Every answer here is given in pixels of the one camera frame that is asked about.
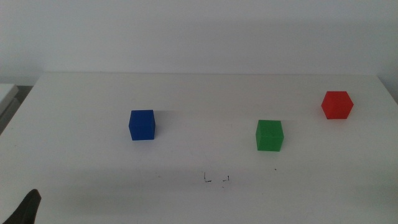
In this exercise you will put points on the red cube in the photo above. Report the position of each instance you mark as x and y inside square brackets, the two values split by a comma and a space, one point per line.
[337, 105]

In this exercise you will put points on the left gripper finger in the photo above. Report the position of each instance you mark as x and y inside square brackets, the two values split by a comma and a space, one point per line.
[28, 208]

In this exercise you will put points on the blue cube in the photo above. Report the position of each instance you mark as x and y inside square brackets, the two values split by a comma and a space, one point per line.
[141, 126]

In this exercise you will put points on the green cube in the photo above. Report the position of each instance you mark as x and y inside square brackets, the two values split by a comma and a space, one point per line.
[269, 137]

